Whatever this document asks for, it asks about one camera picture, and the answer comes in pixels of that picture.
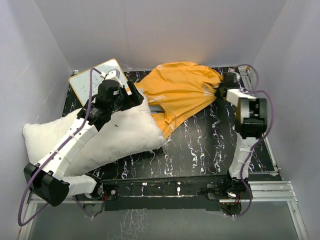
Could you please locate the white pillow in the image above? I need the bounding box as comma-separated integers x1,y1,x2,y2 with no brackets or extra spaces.
22,99,167,177

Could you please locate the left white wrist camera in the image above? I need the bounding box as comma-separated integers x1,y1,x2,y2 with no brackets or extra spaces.
99,68,124,88

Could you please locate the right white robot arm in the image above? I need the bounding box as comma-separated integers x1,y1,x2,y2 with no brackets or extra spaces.
215,72,268,199

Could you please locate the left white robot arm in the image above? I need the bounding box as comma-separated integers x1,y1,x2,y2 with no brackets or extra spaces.
23,79,144,207

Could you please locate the orange and blue pillowcase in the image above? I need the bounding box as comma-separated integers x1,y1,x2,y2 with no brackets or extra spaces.
135,61,223,138

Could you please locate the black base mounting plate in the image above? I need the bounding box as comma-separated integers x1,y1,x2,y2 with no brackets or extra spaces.
74,174,253,212

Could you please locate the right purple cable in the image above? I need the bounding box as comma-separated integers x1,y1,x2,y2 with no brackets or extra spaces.
224,64,275,218

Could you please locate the aluminium frame rail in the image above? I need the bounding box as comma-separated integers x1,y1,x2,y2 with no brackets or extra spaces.
18,181,309,240

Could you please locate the small whiteboard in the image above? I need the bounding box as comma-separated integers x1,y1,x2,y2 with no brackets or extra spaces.
68,58,128,107

